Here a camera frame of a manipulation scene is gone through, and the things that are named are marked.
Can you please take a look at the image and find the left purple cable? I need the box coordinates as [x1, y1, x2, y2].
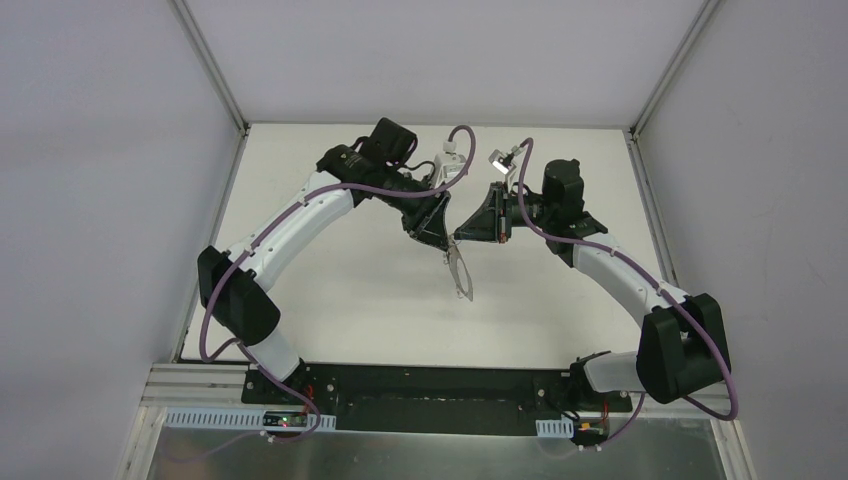
[198, 124, 478, 464]

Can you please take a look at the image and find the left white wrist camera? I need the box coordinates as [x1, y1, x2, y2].
[430, 152, 467, 189]

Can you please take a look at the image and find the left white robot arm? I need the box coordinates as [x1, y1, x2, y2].
[197, 118, 473, 405]

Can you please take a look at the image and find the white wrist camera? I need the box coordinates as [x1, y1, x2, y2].
[488, 146, 526, 191]
[430, 152, 467, 189]

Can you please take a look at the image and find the left white cable duct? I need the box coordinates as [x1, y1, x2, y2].
[164, 407, 337, 433]

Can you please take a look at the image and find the purple cable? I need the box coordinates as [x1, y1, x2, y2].
[516, 137, 741, 464]
[198, 124, 478, 464]

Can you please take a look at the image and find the right white cable duct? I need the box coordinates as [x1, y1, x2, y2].
[535, 416, 574, 439]

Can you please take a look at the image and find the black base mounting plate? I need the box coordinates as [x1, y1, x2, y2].
[241, 363, 632, 436]

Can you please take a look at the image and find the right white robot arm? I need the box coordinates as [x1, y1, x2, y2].
[453, 159, 731, 410]

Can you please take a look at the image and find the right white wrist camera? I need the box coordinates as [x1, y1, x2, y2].
[488, 146, 526, 191]

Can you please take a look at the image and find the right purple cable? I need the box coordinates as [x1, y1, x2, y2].
[516, 137, 741, 464]

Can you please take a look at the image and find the white cable duct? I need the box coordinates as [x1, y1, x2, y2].
[164, 407, 337, 433]
[535, 416, 574, 439]

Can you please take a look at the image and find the aluminium frame rail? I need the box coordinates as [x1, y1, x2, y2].
[141, 363, 248, 407]

